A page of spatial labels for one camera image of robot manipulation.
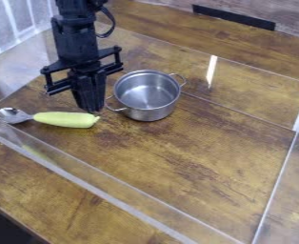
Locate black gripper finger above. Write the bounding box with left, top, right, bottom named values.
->
left=93, top=70, right=107, bottom=112
left=71, top=75, right=96, bottom=113

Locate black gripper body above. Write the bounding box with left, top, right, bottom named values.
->
left=41, top=15, right=123, bottom=95

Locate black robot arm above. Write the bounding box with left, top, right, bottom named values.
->
left=41, top=0, right=123, bottom=113

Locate small steel pot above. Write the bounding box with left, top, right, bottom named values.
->
left=105, top=70, right=187, bottom=122

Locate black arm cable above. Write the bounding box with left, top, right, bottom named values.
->
left=95, top=6, right=117, bottom=39

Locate clear acrylic enclosure wall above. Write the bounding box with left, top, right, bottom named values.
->
left=0, top=30, right=299, bottom=244

